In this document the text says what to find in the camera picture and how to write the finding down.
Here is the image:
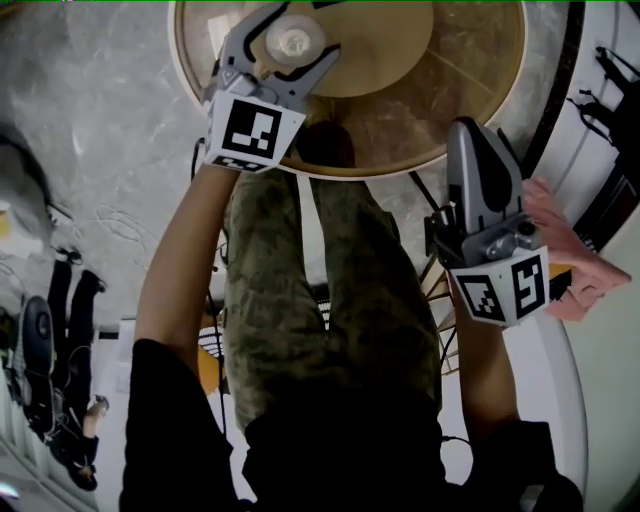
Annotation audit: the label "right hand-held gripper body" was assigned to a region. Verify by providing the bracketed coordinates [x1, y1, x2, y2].
[424, 203, 551, 329]

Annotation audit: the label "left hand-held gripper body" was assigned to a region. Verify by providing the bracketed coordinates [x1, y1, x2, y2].
[202, 58, 307, 174]

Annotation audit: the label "small clear plastic container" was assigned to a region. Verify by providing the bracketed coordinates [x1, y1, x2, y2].
[263, 13, 328, 69]

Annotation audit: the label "person's left forearm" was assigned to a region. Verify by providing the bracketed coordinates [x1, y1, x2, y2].
[133, 160, 242, 374]

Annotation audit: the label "person's right forearm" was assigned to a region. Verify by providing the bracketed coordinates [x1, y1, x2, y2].
[452, 298, 522, 444]

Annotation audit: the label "pink cloth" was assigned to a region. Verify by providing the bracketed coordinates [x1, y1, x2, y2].
[521, 176, 633, 322]

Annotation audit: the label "round wooden turntable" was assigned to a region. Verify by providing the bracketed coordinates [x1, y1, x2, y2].
[248, 0, 435, 99]

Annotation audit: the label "person's dark shoe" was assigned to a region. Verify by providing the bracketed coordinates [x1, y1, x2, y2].
[298, 121, 357, 169]

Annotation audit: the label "round wooden table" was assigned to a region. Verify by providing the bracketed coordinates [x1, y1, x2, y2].
[167, 0, 527, 181]

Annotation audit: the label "person's camouflage trousers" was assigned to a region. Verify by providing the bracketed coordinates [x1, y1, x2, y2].
[221, 168, 444, 437]

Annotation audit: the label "person's black shirt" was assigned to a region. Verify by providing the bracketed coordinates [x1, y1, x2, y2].
[118, 338, 585, 512]

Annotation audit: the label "black office chair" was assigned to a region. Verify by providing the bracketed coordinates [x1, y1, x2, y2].
[19, 294, 57, 386]

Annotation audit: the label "black metal frame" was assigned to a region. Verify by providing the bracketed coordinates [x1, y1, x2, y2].
[566, 45, 640, 147]

